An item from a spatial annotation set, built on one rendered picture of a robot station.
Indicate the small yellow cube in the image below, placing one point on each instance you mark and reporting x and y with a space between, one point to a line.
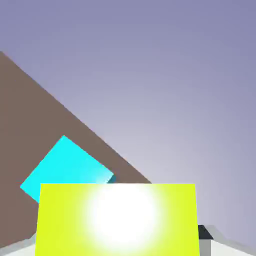
60 220

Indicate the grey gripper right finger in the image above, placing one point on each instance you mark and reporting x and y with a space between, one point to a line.
220 246

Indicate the large cyan box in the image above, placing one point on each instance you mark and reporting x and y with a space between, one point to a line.
66 164

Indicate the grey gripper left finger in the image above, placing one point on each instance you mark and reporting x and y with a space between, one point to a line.
18 249

